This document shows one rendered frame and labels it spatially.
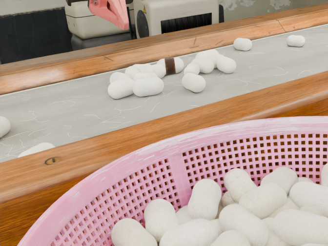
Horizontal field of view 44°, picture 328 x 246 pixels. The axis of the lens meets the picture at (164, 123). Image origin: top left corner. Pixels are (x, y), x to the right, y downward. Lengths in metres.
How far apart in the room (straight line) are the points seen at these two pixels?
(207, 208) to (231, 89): 0.24
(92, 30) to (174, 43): 0.76
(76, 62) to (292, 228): 0.47
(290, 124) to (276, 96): 0.07
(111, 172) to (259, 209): 0.09
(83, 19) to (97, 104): 0.96
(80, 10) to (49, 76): 0.81
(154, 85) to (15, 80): 0.23
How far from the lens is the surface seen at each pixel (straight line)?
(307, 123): 0.29
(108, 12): 0.59
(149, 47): 0.67
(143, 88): 0.46
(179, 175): 0.27
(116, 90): 0.47
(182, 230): 0.22
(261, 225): 0.23
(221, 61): 0.54
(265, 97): 0.35
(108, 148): 0.28
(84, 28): 1.42
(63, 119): 0.44
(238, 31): 0.76
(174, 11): 1.19
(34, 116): 0.47
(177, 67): 0.56
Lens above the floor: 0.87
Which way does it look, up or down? 20 degrees down
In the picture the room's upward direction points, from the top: 7 degrees counter-clockwise
